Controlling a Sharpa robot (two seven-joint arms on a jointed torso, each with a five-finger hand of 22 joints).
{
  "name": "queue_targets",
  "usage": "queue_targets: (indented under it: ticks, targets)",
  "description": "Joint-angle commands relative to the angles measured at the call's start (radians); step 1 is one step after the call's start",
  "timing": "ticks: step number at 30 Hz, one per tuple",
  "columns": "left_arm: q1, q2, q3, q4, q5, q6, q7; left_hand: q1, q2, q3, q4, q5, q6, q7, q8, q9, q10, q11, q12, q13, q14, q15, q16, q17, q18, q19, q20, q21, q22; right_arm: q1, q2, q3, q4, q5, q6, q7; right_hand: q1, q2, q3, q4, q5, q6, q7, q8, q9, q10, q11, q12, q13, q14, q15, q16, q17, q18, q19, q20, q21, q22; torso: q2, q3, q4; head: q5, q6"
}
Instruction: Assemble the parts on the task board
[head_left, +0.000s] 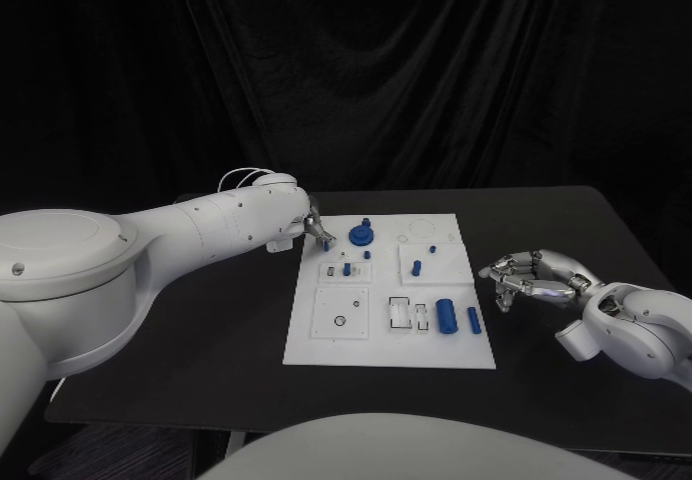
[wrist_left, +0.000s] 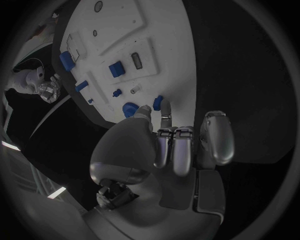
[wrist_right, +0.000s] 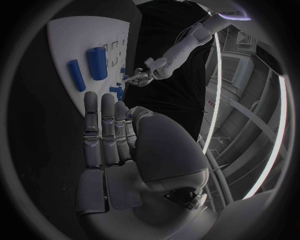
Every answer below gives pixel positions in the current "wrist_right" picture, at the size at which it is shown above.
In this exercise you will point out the white task board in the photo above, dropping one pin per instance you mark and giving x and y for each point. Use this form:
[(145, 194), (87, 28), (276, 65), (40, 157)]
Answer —
[(75, 37)]

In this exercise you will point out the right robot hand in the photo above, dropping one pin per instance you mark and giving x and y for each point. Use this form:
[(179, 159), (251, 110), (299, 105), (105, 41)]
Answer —
[(168, 150)]

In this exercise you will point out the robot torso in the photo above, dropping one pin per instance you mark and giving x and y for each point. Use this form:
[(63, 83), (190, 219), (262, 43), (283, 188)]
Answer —
[(234, 12)]

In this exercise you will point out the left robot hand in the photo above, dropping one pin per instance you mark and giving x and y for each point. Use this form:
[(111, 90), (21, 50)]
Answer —
[(140, 77)]

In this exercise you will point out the long thin blue cylinder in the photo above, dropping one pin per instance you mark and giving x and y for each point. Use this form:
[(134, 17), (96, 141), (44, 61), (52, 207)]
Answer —
[(76, 75)]

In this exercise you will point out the blue block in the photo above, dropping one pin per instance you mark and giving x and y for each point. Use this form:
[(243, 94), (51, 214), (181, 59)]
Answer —
[(117, 91)]

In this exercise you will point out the thick blue cylinder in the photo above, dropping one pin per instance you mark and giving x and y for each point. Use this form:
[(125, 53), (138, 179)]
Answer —
[(97, 63)]

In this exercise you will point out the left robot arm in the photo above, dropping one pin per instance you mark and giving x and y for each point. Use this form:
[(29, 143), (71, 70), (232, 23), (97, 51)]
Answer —
[(182, 48)]

